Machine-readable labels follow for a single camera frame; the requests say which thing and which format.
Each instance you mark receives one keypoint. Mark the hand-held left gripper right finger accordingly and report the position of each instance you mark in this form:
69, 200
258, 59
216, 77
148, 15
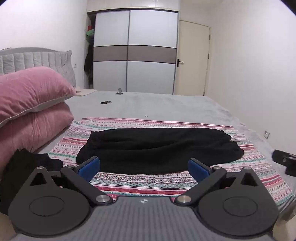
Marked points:
196, 168

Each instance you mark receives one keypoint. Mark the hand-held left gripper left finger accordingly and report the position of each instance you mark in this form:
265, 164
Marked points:
89, 167

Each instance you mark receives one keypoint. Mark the black pants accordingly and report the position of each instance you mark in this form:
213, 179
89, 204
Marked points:
157, 148

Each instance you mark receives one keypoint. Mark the patterned red green blanket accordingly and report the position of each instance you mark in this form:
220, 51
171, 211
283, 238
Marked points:
150, 183

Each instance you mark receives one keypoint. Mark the dark cloth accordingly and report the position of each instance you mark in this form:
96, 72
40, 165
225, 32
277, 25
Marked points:
25, 166

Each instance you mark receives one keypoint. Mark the pink pillow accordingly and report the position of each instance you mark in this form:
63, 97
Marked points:
30, 90
34, 132

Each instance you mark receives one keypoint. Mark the small black object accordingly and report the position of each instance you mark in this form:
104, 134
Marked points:
106, 102

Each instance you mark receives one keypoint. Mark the grey bed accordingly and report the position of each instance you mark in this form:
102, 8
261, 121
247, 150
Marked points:
166, 104

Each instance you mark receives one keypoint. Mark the beige cloth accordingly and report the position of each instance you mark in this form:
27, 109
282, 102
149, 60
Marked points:
84, 92

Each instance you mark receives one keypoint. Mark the grey phone stand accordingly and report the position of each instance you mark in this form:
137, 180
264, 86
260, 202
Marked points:
119, 91

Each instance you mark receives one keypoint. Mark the dark hanging clothes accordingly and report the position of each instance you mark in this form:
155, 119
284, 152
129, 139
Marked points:
88, 64

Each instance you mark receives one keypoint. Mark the cream door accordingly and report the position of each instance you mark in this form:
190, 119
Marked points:
193, 58

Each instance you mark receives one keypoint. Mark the white sliding-door wardrobe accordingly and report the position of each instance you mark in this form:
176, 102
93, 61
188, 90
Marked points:
138, 51

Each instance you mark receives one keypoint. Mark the grey tufted headboard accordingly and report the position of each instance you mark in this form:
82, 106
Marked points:
20, 60

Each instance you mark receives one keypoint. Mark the green and red folded items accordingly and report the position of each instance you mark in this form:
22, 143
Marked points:
90, 32

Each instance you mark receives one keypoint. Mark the wall socket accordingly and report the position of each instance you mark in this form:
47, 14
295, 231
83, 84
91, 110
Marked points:
267, 134

